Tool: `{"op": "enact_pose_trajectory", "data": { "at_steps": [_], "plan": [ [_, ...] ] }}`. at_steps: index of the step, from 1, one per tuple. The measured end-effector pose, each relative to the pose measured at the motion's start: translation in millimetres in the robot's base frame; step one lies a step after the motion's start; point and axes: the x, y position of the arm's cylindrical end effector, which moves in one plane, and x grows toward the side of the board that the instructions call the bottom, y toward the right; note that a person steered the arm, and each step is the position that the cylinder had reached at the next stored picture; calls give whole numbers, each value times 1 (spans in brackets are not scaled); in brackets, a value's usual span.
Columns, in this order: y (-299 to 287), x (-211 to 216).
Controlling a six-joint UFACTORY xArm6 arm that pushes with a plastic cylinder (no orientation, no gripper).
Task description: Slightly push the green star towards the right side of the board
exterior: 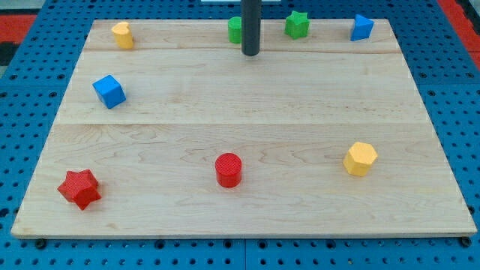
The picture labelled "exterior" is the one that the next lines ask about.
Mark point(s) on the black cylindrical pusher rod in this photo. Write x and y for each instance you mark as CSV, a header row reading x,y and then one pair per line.
x,y
250,26

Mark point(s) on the green star block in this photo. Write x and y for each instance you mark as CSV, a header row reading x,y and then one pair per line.
x,y
297,25

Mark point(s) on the wooden board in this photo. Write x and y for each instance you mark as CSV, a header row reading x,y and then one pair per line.
x,y
290,113

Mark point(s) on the red star block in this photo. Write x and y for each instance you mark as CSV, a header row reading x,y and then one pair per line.
x,y
80,188

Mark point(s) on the green cylinder block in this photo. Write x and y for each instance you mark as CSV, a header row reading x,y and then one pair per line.
x,y
234,26

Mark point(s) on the blue triangle block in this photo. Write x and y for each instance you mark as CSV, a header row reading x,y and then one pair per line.
x,y
362,28

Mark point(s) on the yellow heart block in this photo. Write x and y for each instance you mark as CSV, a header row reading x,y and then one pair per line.
x,y
123,35

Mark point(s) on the red cylinder block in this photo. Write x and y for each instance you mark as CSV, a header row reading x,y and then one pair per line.
x,y
228,168

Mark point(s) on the blue cube block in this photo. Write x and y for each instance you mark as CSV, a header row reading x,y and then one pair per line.
x,y
109,91

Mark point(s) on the yellow hexagon block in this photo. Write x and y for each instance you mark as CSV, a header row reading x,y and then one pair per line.
x,y
360,158

